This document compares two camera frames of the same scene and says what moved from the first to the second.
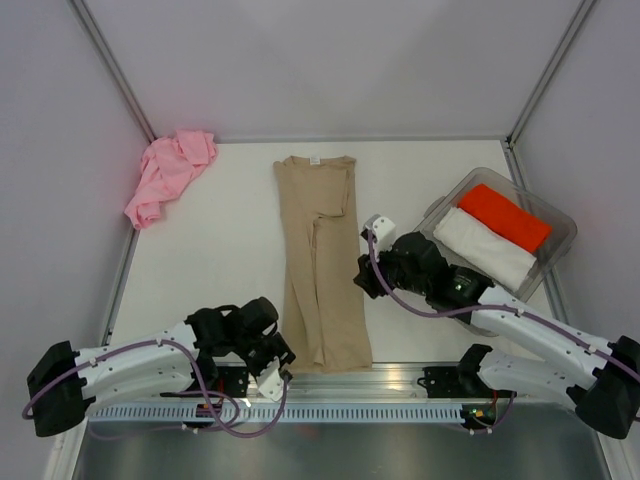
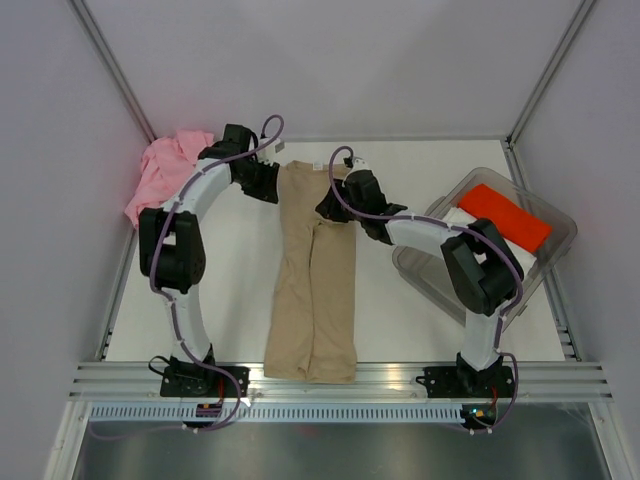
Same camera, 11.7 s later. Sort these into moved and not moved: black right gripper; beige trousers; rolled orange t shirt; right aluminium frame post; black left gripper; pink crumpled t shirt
Moved: beige trousers; black left gripper; black right gripper
Not moved: right aluminium frame post; rolled orange t shirt; pink crumpled t shirt
